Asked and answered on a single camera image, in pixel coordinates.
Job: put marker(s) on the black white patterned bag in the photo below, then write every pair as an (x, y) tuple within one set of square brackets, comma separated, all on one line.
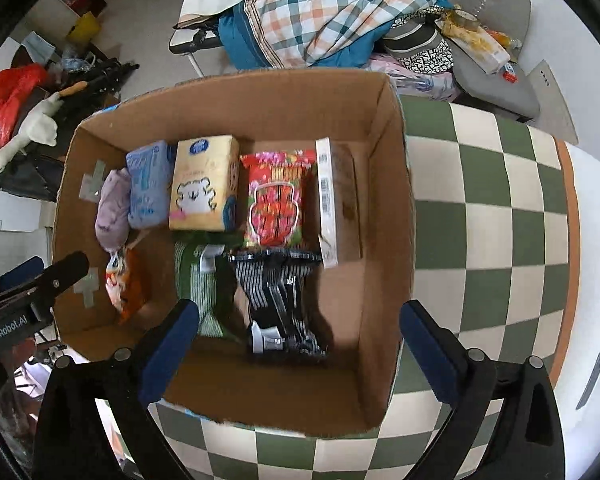
[(418, 46)]

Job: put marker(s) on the red snack bag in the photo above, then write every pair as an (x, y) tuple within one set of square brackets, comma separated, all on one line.
[(276, 189)]

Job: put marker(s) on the green snack bag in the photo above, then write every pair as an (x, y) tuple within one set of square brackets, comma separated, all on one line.
[(204, 275)]

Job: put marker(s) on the white goose plush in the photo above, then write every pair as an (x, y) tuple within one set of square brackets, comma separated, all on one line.
[(39, 125)]

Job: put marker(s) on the blue tissue pack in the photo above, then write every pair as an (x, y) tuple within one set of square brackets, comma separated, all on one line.
[(151, 170)]

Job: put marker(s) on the plaid blanket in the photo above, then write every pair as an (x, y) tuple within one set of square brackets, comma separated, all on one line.
[(305, 33)]

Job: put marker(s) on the yellow bucket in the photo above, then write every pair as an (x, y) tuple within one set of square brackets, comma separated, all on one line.
[(87, 27)]

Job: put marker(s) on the black stroller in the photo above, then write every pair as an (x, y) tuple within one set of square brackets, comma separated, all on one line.
[(36, 172)]

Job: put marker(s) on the grey cushioned chair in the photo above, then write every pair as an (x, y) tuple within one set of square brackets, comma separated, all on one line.
[(508, 24)]

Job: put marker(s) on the grey smartphone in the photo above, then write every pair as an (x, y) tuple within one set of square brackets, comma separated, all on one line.
[(590, 385)]

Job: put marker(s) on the white board leaning wall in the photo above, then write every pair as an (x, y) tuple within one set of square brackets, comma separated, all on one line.
[(554, 116)]

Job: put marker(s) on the black snack bag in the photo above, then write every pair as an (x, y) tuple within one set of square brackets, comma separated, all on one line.
[(274, 281)]

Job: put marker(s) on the orange snack bag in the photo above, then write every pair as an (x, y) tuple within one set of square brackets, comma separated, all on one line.
[(126, 280)]

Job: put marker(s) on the purple fluffy cloth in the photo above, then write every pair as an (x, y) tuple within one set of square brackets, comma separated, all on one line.
[(112, 219)]

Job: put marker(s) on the pink floral cloth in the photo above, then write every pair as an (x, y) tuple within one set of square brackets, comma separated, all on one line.
[(437, 87)]

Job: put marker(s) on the small red white item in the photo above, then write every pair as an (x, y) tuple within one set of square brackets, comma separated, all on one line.
[(508, 73)]

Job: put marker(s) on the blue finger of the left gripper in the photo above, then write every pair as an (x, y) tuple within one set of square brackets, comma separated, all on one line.
[(21, 274)]

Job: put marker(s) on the yellow bear tissue pack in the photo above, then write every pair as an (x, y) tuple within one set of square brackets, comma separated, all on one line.
[(205, 185)]

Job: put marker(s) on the clear plastic bottle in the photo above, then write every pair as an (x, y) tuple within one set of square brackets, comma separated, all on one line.
[(483, 9)]

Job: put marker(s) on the red plastic bag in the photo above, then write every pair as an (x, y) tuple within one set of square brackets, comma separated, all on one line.
[(16, 85)]

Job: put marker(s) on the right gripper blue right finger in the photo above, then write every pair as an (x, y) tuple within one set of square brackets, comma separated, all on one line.
[(435, 349)]

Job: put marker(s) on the tape roll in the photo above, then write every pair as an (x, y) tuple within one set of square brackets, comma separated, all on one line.
[(464, 19)]

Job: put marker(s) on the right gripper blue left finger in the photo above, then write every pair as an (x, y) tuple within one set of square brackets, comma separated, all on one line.
[(163, 348)]

